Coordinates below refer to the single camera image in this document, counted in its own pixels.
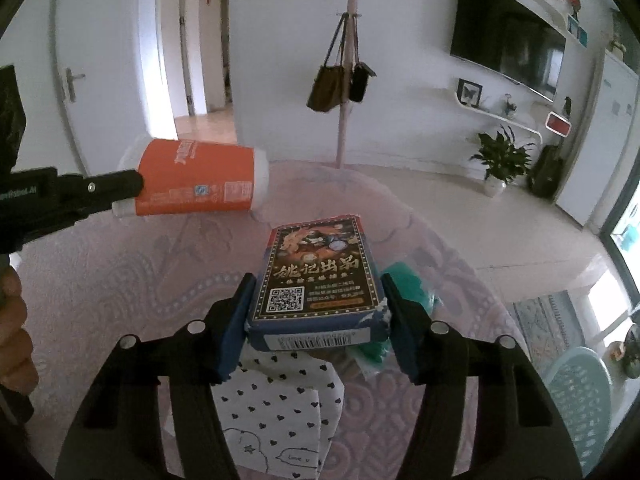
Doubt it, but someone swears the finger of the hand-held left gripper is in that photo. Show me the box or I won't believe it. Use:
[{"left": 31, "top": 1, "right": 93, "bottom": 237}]
[{"left": 57, "top": 169, "right": 146, "bottom": 223}]

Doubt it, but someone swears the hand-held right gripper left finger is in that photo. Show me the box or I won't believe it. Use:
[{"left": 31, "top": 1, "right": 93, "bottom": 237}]
[{"left": 55, "top": 272, "right": 258, "bottom": 480}]

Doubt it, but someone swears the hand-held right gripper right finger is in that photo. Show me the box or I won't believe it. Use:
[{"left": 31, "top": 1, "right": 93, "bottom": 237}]
[{"left": 380, "top": 271, "right": 583, "bottom": 480}]

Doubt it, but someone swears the orange white tube bottle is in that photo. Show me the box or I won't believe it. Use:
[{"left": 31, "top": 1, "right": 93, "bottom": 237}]
[{"left": 112, "top": 137, "right": 271, "bottom": 218}]

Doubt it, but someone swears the blue playing card box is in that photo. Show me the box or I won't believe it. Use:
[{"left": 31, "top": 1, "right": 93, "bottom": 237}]
[{"left": 245, "top": 214, "right": 388, "bottom": 353}]

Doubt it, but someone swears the light teal laundry basket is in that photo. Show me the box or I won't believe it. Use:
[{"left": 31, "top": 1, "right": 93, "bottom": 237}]
[{"left": 542, "top": 346, "right": 613, "bottom": 476}]

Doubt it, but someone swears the person's left hand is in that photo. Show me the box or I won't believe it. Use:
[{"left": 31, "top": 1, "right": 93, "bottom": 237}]
[{"left": 0, "top": 265, "right": 35, "bottom": 392}]

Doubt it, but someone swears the teal cloth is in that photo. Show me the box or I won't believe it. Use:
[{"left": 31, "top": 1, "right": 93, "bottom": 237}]
[{"left": 357, "top": 260, "right": 441, "bottom": 366}]

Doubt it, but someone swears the white heart-print paper bag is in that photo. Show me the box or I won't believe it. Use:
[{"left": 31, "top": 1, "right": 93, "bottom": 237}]
[{"left": 210, "top": 347, "right": 346, "bottom": 480}]

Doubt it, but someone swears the round table pink tablecloth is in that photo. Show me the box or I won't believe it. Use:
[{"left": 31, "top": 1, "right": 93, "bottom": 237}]
[{"left": 20, "top": 160, "right": 551, "bottom": 480}]

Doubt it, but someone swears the potted green plant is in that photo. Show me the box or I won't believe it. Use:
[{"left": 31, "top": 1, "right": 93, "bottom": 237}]
[{"left": 470, "top": 125, "right": 536, "bottom": 201}]

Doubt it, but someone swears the pink coat rack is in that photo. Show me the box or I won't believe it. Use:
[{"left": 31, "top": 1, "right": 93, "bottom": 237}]
[{"left": 330, "top": 0, "right": 366, "bottom": 168}]

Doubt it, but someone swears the dark acoustic guitar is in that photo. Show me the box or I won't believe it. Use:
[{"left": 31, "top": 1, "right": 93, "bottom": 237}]
[{"left": 530, "top": 95, "right": 573, "bottom": 198}]

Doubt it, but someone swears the dark framed sliding door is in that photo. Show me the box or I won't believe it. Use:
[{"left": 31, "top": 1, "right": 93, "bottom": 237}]
[{"left": 597, "top": 160, "right": 640, "bottom": 311}]

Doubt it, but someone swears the brown hanging bag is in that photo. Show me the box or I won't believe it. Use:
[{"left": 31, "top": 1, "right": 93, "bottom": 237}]
[{"left": 306, "top": 15, "right": 351, "bottom": 113}]

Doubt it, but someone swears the black hanging bag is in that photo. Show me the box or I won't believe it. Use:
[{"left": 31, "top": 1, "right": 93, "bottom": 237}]
[{"left": 347, "top": 15, "right": 376, "bottom": 103}]

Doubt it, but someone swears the white refrigerator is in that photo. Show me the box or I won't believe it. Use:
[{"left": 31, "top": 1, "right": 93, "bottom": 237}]
[{"left": 555, "top": 52, "right": 638, "bottom": 226}]

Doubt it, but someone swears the black flat television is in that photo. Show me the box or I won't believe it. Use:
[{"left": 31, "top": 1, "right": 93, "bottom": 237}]
[{"left": 450, "top": 0, "right": 567, "bottom": 103}]

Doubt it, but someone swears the white door with handle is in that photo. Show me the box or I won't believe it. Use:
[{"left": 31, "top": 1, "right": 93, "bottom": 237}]
[{"left": 55, "top": 0, "right": 178, "bottom": 176}]

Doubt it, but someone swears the low white wall shelf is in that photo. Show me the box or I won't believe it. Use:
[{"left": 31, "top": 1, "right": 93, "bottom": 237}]
[{"left": 454, "top": 87, "right": 543, "bottom": 146}]

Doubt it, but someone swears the butterfly picture frame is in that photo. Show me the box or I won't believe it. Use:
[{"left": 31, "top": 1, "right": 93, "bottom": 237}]
[{"left": 457, "top": 79, "right": 483, "bottom": 108}]

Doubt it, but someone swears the red white wall cube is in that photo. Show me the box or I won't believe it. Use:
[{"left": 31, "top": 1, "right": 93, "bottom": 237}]
[{"left": 544, "top": 111, "right": 573, "bottom": 136}]

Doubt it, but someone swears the curved white wall shelf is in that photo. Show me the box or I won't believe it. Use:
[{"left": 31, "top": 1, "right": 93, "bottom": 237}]
[{"left": 460, "top": 0, "right": 588, "bottom": 46}]

